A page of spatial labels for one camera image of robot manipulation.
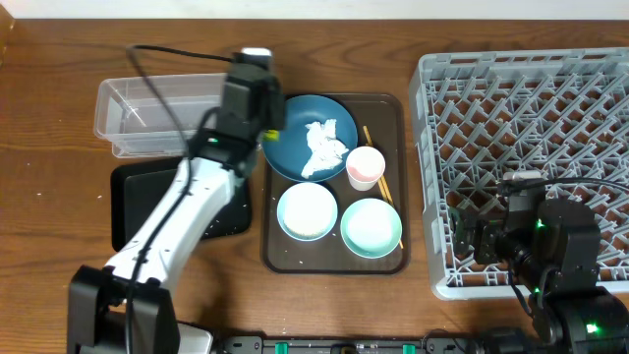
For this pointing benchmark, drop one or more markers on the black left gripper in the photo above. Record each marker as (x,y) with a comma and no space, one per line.
(271,107)

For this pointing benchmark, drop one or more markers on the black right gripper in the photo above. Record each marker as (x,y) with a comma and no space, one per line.
(485,244)

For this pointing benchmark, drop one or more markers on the white napkin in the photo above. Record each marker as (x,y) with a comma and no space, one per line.
(327,151)

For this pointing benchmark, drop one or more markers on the pink plastic cup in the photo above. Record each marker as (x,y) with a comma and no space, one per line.
(364,166)

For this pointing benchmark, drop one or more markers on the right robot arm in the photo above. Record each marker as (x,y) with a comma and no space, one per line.
(552,250)

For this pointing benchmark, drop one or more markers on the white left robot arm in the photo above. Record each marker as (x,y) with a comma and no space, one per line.
(127,307)

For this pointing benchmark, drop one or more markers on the grey dishwasher rack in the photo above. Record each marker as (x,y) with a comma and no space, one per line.
(477,116)

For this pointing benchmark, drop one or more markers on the clear plastic waste bin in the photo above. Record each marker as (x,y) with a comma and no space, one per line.
(132,119)

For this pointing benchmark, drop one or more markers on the black waste bin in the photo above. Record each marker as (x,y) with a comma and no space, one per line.
(137,188)

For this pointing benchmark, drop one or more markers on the yellow green wrapper scrap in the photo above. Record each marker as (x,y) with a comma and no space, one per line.
(271,136)

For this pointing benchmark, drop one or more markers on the dark blue plate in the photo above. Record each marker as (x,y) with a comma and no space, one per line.
(289,154)

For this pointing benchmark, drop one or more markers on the mint green bowl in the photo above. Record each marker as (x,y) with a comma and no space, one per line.
(371,228)

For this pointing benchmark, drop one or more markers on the wooden chopstick lower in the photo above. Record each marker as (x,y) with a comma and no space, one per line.
(382,185)

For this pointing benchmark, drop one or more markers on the wooden chopstick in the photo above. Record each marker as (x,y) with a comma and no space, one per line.
(382,185)
(367,135)

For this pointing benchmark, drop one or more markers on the wooden chopstick upper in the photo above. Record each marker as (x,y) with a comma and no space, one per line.
(367,135)

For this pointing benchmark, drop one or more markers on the light blue bowl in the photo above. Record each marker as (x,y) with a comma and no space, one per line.
(307,211)

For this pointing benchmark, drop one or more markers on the brown serving tray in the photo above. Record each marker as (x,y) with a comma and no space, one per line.
(382,114)

